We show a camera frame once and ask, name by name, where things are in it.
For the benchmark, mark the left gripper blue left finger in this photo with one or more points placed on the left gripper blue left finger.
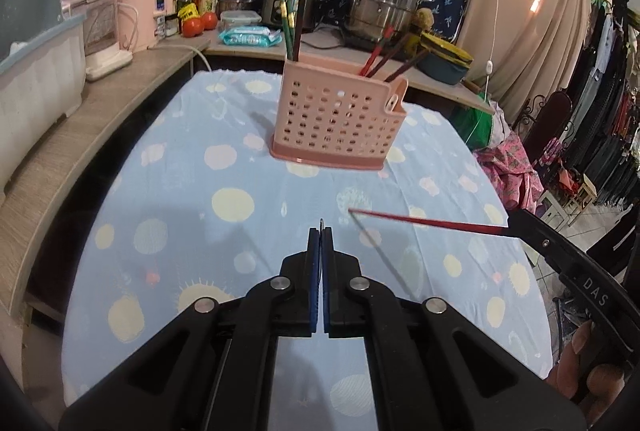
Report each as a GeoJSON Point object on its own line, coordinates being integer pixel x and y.
{"type": "Point", "coordinates": [314, 253]}

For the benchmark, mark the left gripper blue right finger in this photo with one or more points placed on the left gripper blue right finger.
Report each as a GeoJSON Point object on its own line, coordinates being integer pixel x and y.
{"type": "Point", "coordinates": [327, 262]}

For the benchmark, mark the dark maroon chopstick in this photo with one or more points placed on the dark maroon chopstick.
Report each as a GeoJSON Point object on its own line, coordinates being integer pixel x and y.
{"type": "Point", "coordinates": [299, 27]}
{"type": "Point", "coordinates": [393, 52]}

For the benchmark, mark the green chopstick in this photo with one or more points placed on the green chopstick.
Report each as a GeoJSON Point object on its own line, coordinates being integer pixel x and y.
{"type": "Point", "coordinates": [286, 29]}
{"type": "Point", "coordinates": [291, 27]}

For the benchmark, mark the right hand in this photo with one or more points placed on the right hand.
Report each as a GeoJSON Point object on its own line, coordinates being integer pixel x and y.
{"type": "Point", "coordinates": [605, 382]}

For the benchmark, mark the white wooden stool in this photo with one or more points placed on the white wooden stool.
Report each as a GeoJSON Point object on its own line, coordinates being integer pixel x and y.
{"type": "Point", "coordinates": [567, 198]}

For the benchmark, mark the light blue dotted tablecloth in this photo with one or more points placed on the light blue dotted tablecloth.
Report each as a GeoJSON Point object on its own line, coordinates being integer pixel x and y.
{"type": "Point", "coordinates": [200, 207]}

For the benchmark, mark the pink perforated utensil holder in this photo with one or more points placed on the pink perforated utensil holder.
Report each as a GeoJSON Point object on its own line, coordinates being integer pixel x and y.
{"type": "Point", "coordinates": [330, 116]}

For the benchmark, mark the pink floral cloth pile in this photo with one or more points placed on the pink floral cloth pile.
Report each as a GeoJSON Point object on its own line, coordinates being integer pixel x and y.
{"type": "Point", "coordinates": [511, 174]}

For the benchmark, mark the green bag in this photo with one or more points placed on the green bag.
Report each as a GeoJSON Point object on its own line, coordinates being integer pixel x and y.
{"type": "Point", "coordinates": [472, 125]}

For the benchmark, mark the dark wooden chair back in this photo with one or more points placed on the dark wooden chair back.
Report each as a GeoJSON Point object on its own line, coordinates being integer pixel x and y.
{"type": "Point", "coordinates": [549, 121]}

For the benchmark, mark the dark blue yellow-rimmed casserole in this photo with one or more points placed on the dark blue yellow-rimmed casserole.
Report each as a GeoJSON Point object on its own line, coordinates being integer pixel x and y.
{"type": "Point", "coordinates": [444, 62]}

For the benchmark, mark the blue wet wipes pack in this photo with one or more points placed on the blue wet wipes pack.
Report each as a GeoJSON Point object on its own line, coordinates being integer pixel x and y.
{"type": "Point", "coordinates": [251, 36]}

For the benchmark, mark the clear food container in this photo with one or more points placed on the clear food container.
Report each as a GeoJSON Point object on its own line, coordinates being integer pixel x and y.
{"type": "Point", "coordinates": [238, 18]}

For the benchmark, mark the red tomato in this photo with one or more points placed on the red tomato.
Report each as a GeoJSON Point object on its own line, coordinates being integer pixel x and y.
{"type": "Point", "coordinates": [209, 21]}
{"type": "Point", "coordinates": [192, 27]}

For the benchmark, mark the stainless steel steamer pot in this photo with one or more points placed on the stainless steel steamer pot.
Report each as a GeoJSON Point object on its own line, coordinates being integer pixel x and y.
{"type": "Point", "coordinates": [369, 19]}

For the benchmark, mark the white small appliance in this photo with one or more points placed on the white small appliance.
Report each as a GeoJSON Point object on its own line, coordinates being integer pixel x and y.
{"type": "Point", "coordinates": [103, 53]}

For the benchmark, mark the pink electric kettle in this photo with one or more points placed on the pink electric kettle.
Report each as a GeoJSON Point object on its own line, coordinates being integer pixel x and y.
{"type": "Point", "coordinates": [141, 23]}

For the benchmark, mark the white dish rack bin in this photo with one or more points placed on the white dish rack bin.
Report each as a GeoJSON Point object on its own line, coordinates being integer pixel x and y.
{"type": "Point", "coordinates": [43, 73]}

